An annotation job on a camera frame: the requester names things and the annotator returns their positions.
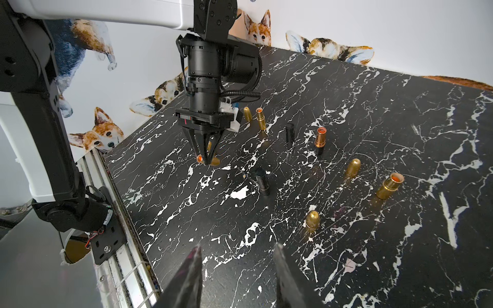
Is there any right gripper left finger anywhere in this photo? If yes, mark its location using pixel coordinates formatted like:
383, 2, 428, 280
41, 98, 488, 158
154, 246, 203, 308

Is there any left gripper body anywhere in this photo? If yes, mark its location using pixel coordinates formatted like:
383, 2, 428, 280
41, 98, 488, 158
175, 33, 262, 132

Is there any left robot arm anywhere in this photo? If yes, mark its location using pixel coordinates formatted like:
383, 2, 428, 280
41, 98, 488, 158
1, 1, 262, 234

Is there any black lipstick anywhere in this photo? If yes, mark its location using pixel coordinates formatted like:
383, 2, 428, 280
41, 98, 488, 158
314, 127, 327, 156
254, 167, 270, 196

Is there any gold lipstick cap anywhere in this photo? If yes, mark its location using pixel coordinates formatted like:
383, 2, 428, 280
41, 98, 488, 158
243, 107, 252, 123
345, 159, 362, 178

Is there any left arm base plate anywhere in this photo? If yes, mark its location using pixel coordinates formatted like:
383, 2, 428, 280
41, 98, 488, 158
90, 216, 127, 266

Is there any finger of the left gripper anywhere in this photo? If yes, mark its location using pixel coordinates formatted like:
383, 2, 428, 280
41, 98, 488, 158
205, 128, 225, 165
182, 127, 206, 163

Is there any aluminium front rail frame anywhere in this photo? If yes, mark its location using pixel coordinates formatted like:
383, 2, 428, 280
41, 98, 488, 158
77, 150, 160, 307

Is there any black lipstick cap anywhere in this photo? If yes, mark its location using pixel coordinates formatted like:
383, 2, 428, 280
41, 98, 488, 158
285, 123, 295, 146

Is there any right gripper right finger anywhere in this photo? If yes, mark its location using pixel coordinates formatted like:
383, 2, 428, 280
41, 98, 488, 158
273, 243, 324, 307

